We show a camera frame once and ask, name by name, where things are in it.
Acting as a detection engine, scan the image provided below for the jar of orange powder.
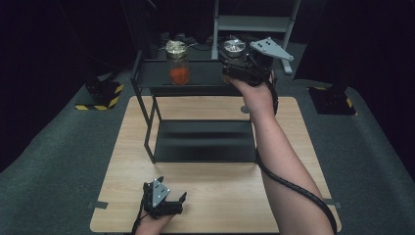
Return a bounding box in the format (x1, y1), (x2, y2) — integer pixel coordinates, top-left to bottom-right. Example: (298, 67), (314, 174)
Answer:
(164, 39), (191, 86)

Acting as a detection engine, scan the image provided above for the grey metal stand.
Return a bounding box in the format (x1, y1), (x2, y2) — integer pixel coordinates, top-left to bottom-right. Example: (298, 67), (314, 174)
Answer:
(210, 0), (301, 76)

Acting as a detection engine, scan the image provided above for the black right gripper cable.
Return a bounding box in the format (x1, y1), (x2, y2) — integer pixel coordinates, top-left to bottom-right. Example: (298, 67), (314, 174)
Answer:
(254, 75), (339, 235)

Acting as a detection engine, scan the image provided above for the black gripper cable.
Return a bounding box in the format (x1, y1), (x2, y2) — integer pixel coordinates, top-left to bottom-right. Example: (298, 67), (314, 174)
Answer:
(130, 199), (147, 235)
(254, 75), (339, 235)

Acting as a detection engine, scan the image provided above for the jar of brown powder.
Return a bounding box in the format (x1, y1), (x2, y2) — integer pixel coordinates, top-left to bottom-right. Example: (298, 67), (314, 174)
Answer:
(220, 38), (247, 84)

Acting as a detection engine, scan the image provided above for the person's left hand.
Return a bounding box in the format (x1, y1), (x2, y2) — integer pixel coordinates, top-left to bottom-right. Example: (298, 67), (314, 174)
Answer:
(134, 211), (176, 235)

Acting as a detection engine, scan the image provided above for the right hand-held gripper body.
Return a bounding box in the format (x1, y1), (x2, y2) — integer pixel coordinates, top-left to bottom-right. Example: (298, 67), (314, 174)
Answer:
(222, 36), (295, 88)

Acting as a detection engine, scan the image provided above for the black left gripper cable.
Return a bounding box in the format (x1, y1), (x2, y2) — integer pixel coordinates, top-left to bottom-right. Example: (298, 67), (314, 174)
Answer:
(130, 199), (147, 235)

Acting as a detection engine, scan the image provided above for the black yellow striped stand base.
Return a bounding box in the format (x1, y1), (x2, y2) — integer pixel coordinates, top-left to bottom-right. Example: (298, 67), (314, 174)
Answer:
(73, 77), (125, 112)
(306, 83), (358, 117)

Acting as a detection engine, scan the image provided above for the grey tape strip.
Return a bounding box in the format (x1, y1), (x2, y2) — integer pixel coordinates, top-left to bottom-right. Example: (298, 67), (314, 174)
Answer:
(87, 200), (110, 211)
(324, 198), (343, 210)

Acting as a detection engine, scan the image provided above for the black two-tier metal shelf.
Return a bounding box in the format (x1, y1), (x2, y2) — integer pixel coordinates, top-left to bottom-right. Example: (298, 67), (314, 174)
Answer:
(130, 50), (278, 165)

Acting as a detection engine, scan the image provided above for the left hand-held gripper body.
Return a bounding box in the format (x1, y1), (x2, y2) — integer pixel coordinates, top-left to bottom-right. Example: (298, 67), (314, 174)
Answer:
(141, 177), (184, 219)

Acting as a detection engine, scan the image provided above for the person's right hand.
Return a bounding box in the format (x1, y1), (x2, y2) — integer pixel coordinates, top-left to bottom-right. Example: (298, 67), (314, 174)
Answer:
(227, 75), (278, 122)

